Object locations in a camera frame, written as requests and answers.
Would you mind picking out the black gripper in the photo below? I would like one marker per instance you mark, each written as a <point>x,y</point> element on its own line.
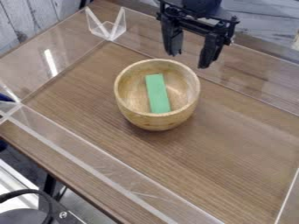
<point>201,17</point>

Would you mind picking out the green rectangular block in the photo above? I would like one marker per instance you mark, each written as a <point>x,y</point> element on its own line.
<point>156,93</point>

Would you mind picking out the brown wooden bowl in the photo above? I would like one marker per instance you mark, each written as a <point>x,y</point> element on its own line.
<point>183,90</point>

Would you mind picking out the blue object at edge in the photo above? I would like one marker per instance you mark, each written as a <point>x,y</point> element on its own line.
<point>4,98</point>

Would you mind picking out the black metal table leg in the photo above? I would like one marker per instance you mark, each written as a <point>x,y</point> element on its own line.
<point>49,184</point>

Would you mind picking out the clear acrylic corner bracket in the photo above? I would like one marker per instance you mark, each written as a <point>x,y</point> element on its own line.
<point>106,30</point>

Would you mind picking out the clear acrylic tray wall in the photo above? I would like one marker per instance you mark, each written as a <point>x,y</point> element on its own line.
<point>223,169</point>

